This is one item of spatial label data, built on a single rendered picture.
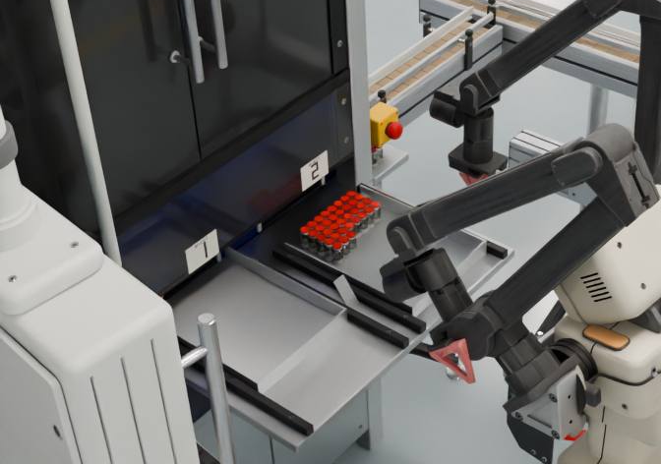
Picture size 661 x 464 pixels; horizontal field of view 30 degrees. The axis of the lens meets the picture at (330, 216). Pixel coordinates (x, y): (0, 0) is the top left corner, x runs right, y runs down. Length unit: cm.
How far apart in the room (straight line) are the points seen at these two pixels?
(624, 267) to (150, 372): 74
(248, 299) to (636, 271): 93
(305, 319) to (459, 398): 113
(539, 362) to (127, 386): 66
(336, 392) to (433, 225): 56
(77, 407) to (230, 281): 110
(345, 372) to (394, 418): 112
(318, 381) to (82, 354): 93
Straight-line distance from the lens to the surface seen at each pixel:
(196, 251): 245
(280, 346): 244
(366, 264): 261
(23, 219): 162
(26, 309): 158
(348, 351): 242
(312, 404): 233
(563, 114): 469
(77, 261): 159
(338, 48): 258
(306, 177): 263
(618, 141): 170
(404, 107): 306
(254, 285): 258
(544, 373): 190
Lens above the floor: 256
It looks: 38 degrees down
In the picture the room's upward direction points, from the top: 4 degrees counter-clockwise
